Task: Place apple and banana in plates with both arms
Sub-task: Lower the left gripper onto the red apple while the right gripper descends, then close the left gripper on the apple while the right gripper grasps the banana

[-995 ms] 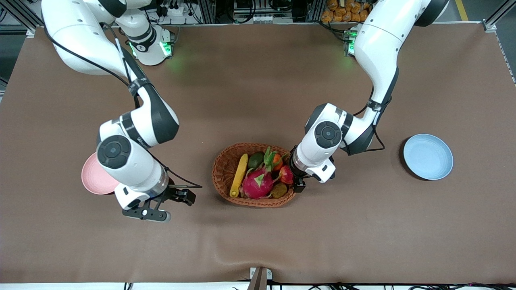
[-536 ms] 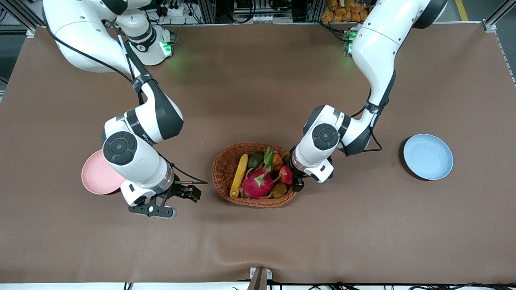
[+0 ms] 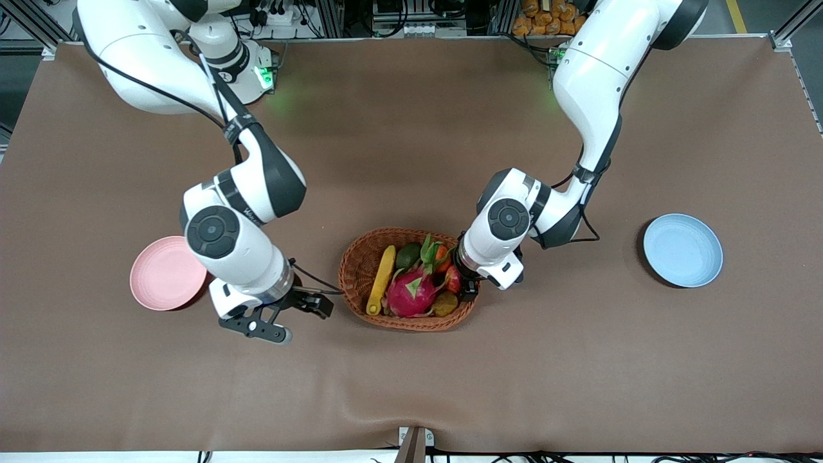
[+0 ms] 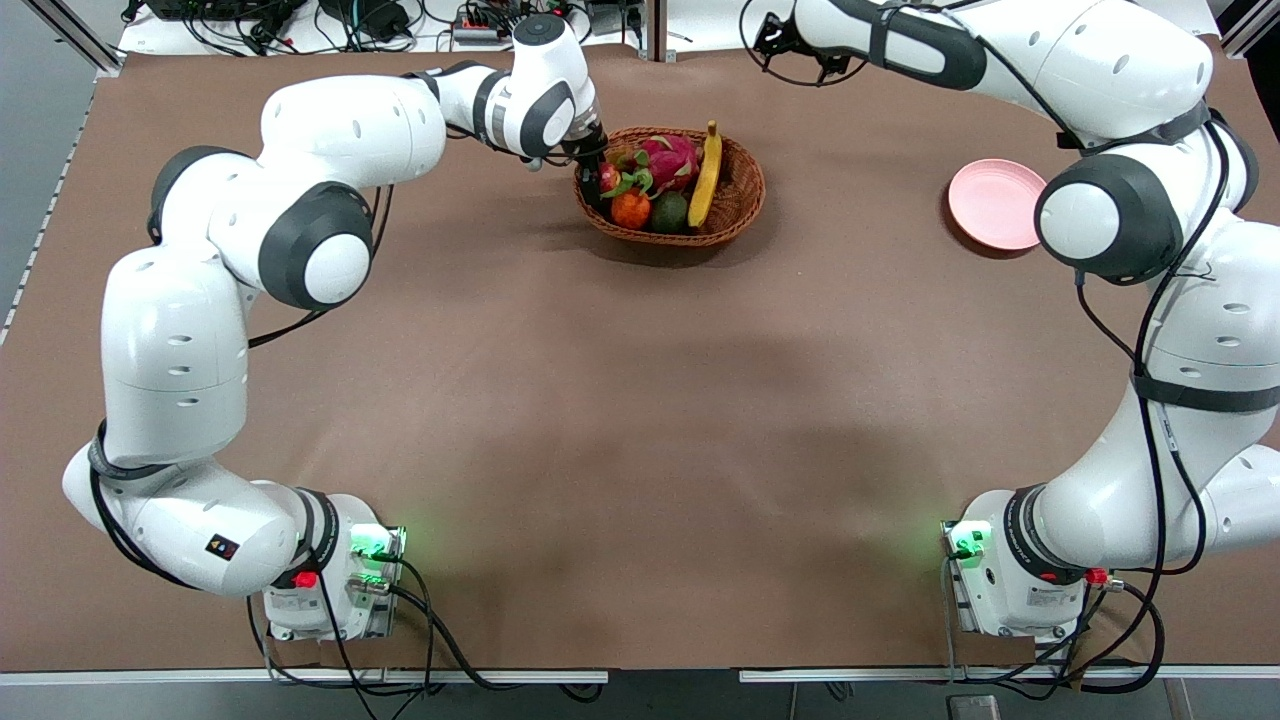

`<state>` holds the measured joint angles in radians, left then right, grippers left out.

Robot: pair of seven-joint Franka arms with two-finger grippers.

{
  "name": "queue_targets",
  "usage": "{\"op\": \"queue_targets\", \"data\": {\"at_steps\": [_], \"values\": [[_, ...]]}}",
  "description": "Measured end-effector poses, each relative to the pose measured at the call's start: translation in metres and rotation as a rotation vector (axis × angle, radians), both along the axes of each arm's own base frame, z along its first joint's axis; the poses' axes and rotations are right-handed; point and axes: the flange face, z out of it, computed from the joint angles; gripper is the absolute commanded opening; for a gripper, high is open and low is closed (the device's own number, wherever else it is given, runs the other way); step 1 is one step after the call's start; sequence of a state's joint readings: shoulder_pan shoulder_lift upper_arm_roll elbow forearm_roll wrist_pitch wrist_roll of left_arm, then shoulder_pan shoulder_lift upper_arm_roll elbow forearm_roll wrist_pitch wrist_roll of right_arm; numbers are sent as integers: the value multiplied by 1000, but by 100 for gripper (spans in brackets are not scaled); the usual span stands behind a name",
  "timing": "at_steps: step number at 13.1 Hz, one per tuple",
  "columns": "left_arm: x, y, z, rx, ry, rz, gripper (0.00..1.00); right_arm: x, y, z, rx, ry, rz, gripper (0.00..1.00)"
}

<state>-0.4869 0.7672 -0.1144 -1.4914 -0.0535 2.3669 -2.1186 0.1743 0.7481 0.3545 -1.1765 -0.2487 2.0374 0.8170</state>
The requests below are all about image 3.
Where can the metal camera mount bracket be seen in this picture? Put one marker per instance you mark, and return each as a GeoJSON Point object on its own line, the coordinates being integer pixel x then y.
{"type": "Point", "coordinates": [416, 444]}

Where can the green avocado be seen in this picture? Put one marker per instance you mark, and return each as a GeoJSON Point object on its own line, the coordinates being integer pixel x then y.
{"type": "Point", "coordinates": [407, 256]}

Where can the brown kiwi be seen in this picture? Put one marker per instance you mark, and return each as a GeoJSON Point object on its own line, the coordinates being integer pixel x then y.
{"type": "Point", "coordinates": [445, 304]}

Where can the pink round plate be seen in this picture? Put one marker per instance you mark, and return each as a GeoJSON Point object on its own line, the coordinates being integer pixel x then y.
{"type": "Point", "coordinates": [161, 276]}

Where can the white power strip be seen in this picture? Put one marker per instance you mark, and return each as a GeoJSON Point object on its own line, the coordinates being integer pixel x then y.
{"type": "Point", "coordinates": [276, 16]}

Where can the grey control box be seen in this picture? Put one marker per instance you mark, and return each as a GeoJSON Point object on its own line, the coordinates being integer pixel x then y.
{"type": "Point", "coordinates": [418, 19]}

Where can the bag of orange fruits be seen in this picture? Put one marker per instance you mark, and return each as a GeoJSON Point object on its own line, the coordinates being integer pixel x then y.
{"type": "Point", "coordinates": [543, 19]}

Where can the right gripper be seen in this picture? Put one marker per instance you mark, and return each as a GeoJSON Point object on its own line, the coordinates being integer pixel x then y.
{"type": "Point", "coordinates": [301, 298]}

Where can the red apple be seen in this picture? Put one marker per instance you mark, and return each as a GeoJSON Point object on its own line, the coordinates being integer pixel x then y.
{"type": "Point", "coordinates": [453, 280]}

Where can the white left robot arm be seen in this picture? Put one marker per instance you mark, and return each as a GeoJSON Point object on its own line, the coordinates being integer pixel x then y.
{"type": "Point", "coordinates": [598, 77]}

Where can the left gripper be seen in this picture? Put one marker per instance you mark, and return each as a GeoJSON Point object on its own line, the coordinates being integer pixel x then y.
{"type": "Point", "coordinates": [465, 274]}

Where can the brown wicker basket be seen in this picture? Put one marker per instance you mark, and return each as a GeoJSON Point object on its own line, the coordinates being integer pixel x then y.
{"type": "Point", "coordinates": [360, 276]}

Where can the pink dragon fruit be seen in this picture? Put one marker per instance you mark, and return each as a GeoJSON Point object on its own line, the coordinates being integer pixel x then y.
{"type": "Point", "coordinates": [411, 292]}

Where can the light blue round plate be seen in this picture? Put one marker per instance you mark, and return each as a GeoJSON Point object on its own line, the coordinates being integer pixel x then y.
{"type": "Point", "coordinates": [683, 251]}

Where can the aluminium frame profile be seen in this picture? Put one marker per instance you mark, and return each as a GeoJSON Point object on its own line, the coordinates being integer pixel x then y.
{"type": "Point", "coordinates": [503, 16]}
{"type": "Point", "coordinates": [329, 16]}
{"type": "Point", "coordinates": [787, 35]}
{"type": "Point", "coordinates": [35, 26]}

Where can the yellow banana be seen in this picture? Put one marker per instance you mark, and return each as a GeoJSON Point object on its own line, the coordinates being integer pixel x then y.
{"type": "Point", "coordinates": [382, 276]}

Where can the orange tangerine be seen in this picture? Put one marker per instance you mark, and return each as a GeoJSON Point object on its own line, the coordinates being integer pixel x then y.
{"type": "Point", "coordinates": [443, 260]}

